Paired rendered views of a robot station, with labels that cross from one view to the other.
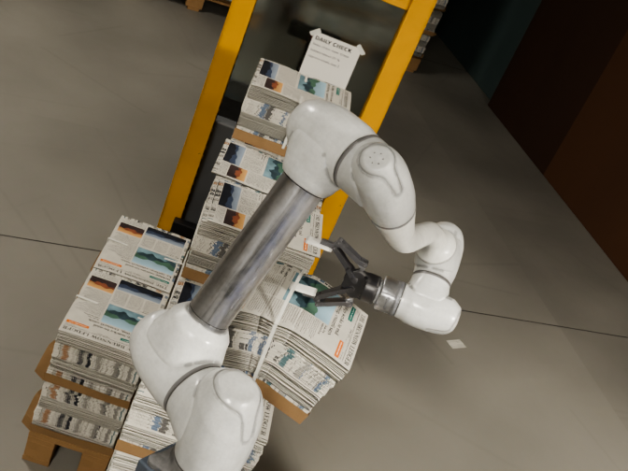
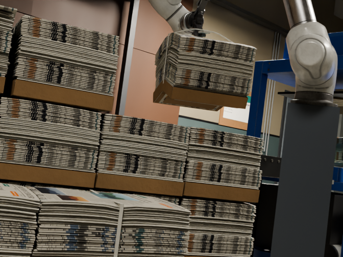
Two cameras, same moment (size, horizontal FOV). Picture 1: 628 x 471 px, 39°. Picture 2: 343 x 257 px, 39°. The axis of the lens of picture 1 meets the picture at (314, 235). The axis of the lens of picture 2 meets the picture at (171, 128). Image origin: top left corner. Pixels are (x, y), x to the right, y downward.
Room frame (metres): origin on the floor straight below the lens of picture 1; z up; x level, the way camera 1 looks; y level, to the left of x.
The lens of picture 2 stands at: (2.51, 1.75, 0.73)
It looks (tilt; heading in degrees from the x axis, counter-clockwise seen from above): 3 degrees up; 253
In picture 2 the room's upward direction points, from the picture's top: 7 degrees clockwise
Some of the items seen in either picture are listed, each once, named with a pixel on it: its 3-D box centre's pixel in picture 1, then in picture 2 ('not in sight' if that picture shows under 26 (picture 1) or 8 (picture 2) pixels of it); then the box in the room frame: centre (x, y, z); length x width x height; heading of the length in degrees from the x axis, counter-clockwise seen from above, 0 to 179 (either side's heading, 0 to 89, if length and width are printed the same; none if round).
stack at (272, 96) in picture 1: (249, 228); not in sight; (3.05, 0.25, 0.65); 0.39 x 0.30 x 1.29; 98
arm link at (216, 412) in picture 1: (221, 418); (316, 68); (1.41, 0.02, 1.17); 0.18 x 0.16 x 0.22; 52
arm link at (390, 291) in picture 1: (388, 294); (191, 22); (1.90, -0.23, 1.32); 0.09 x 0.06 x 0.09; 178
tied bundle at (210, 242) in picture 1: (251, 245); (55, 72); (2.46, 0.17, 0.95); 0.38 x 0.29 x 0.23; 99
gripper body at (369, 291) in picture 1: (361, 284); (196, 19); (1.90, -0.16, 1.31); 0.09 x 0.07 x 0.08; 88
